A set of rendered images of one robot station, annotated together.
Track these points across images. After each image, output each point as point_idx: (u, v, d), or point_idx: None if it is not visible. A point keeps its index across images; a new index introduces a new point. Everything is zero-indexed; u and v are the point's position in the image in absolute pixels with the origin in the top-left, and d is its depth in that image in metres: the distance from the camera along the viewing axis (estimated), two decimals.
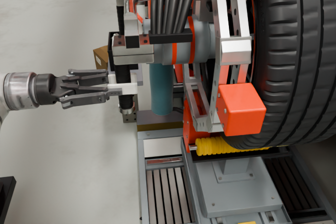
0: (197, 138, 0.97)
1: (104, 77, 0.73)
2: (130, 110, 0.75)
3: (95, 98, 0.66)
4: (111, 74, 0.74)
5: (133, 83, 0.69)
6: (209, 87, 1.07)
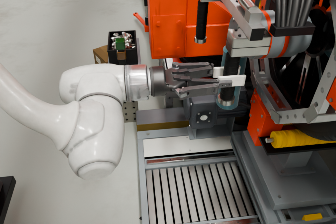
0: (274, 131, 1.00)
1: (208, 70, 0.76)
2: (232, 102, 0.77)
3: (210, 89, 0.69)
4: (215, 67, 0.76)
5: (243, 76, 0.72)
6: (278, 82, 1.10)
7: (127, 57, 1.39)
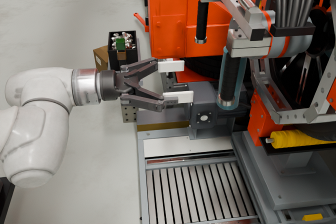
0: (274, 131, 1.00)
1: (153, 65, 0.78)
2: (232, 102, 0.77)
3: (152, 105, 0.65)
4: (160, 61, 0.78)
5: (190, 92, 0.67)
6: (278, 82, 1.10)
7: (127, 57, 1.39)
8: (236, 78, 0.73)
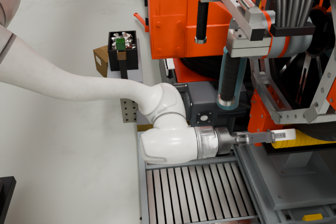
0: None
1: None
2: (232, 102, 0.77)
3: (269, 135, 0.80)
4: None
5: (292, 128, 0.84)
6: (278, 82, 1.10)
7: (127, 57, 1.39)
8: (236, 78, 0.73)
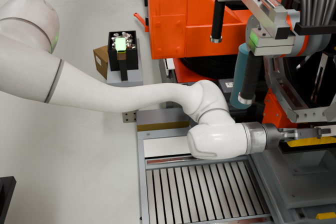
0: None
1: None
2: (252, 100, 0.78)
3: (316, 130, 0.81)
4: None
5: None
6: (292, 81, 1.10)
7: (127, 57, 1.39)
8: (257, 77, 0.73)
